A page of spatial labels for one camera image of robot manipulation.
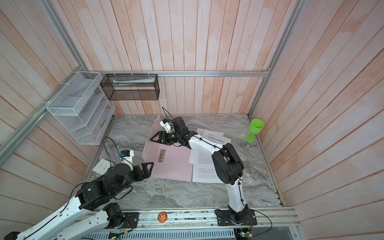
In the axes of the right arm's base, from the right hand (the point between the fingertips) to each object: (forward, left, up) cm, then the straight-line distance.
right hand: (153, 141), depth 83 cm
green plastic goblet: (+15, -62, -4) cm, 64 cm away
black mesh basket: (+42, +23, +7) cm, 48 cm away
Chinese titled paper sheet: (+18, -39, -20) cm, 47 cm away
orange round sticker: (-35, -7, -18) cm, 40 cm away
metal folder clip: (+1, -1, -18) cm, 18 cm away
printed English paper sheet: (-7, -29, -18) cm, 35 cm away
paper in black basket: (+31, +25, +17) cm, 44 cm away
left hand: (-17, 0, +1) cm, 17 cm away
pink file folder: (-5, -8, -15) cm, 18 cm away
